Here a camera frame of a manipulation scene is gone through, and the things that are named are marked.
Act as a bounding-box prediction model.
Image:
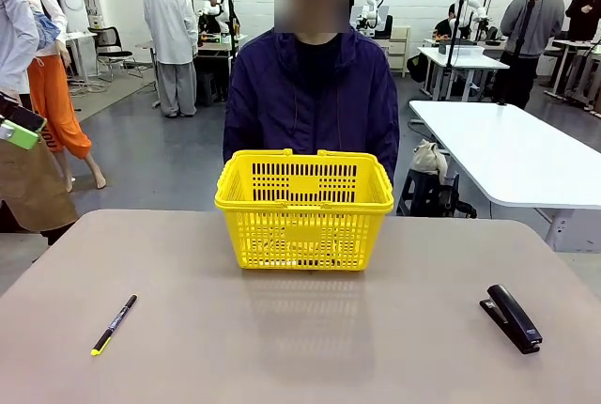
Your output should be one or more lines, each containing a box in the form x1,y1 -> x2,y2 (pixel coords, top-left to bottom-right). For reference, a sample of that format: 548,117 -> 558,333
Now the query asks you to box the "mannequin with brown apron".
0,0 -> 79,245

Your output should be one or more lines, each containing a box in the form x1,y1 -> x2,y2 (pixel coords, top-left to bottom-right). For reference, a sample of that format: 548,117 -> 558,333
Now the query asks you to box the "person in white shirt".
143,0 -> 199,118

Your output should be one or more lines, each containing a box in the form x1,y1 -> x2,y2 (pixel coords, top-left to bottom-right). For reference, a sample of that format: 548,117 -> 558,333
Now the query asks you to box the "white background robot black cap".
196,0 -> 235,34

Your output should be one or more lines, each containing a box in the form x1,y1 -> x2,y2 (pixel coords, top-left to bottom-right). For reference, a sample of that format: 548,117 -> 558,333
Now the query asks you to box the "mannequin with orange pants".
18,0 -> 107,189

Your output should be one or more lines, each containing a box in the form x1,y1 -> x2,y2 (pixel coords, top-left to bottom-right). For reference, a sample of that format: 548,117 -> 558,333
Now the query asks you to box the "beige drawer cabinet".
389,24 -> 412,77

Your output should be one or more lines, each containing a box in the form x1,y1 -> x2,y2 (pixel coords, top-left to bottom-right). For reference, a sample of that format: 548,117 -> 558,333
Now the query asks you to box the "dark green bag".
406,53 -> 431,84

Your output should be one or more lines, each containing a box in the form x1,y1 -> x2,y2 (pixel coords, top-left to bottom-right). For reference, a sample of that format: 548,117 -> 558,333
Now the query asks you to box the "cluttered work desk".
192,31 -> 250,95

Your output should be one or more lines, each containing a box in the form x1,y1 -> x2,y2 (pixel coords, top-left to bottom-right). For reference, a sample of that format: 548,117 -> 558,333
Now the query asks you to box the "black tripod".
443,0 -> 470,101

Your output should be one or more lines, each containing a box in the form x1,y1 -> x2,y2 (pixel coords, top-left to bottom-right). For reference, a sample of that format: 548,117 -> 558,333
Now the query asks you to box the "grey plastic stool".
195,72 -> 222,104

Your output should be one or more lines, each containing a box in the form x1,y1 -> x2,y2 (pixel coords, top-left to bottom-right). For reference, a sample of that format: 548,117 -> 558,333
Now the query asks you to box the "person in purple jacket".
222,0 -> 400,179

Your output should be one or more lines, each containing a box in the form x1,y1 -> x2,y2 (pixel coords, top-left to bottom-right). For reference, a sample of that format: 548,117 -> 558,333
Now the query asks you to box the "white desk with metal legs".
544,39 -> 601,112

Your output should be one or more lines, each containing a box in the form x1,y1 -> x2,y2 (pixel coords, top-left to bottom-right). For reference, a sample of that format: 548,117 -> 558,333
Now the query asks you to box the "yellow plastic shopping basket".
214,148 -> 395,272

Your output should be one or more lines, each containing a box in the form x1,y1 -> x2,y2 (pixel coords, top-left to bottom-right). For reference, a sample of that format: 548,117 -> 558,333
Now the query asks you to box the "person in black sweater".
565,0 -> 601,41

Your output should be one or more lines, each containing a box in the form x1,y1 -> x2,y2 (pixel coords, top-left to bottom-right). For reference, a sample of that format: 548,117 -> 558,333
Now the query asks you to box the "small white table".
416,44 -> 511,101

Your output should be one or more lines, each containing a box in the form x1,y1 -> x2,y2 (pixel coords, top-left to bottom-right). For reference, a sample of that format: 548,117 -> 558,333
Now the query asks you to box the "white background robot pair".
450,0 -> 494,41

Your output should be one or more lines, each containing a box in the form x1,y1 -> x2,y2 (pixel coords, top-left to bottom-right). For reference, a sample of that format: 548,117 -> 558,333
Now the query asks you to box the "black stapler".
479,283 -> 545,355

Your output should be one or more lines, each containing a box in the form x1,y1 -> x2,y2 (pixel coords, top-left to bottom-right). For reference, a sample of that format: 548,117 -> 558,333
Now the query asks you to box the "black pen with yellow tip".
90,293 -> 139,357

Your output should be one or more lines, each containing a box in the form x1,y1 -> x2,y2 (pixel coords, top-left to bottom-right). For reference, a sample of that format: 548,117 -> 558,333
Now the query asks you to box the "black camera stand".
498,0 -> 541,107

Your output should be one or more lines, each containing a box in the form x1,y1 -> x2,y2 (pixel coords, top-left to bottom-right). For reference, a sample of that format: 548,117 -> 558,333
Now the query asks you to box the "black office chair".
86,25 -> 142,84

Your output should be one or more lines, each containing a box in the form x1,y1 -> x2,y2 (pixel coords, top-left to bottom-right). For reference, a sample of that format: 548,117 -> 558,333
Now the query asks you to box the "person in black t-shirt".
434,3 -> 459,39

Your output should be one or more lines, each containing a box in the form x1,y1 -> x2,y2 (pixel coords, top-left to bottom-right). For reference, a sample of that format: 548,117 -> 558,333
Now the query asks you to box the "black step stool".
396,171 -> 478,218

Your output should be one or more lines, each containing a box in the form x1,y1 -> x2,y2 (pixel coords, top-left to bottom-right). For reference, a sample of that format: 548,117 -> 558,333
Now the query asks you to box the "person in grey sweater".
500,0 -> 565,109

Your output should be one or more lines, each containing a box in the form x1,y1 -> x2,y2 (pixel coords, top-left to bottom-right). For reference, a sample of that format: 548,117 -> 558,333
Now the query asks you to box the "beige cloth bag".
411,138 -> 453,178

